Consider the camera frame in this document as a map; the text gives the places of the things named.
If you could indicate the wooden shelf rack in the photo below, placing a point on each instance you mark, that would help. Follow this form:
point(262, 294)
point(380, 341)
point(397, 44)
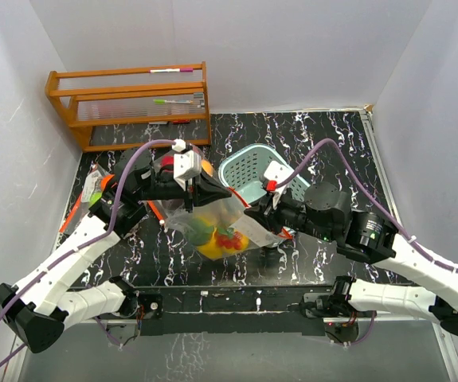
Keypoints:
point(86, 100)

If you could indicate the pink white pen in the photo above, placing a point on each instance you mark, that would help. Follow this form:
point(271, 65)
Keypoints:
point(171, 70)

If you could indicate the dark green round fruit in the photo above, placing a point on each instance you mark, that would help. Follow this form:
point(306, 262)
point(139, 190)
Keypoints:
point(199, 232)

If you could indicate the yellow bell pepper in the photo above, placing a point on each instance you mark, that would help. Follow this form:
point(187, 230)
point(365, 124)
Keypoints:
point(212, 251)

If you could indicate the clear orange-zip bag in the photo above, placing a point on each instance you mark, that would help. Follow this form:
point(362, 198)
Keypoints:
point(165, 175)

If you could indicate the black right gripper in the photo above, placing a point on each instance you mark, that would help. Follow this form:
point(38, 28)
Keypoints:
point(267, 215)

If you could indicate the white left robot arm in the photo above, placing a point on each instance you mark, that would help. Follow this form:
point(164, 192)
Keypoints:
point(40, 307)

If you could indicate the cherry tomato bunch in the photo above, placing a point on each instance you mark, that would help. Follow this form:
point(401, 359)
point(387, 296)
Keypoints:
point(229, 239)

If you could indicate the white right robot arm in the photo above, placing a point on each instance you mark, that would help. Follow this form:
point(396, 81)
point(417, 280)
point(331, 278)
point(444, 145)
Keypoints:
point(365, 237)

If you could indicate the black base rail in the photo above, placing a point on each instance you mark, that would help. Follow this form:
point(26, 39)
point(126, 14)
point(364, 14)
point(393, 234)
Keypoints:
point(240, 309)

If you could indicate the red bell pepper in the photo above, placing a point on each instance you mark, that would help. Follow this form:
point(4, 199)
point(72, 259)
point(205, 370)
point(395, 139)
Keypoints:
point(167, 163)

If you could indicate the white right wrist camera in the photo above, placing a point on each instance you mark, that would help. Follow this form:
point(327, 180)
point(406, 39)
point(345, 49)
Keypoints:
point(275, 174)

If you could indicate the light blue plastic basket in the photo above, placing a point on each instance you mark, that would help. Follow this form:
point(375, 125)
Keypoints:
point(243, 172)

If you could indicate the green white pen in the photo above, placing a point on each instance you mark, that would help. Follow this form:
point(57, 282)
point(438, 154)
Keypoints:
point(172, 101)

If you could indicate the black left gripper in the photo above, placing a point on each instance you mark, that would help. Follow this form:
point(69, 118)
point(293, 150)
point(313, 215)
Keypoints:
point(206, 189)

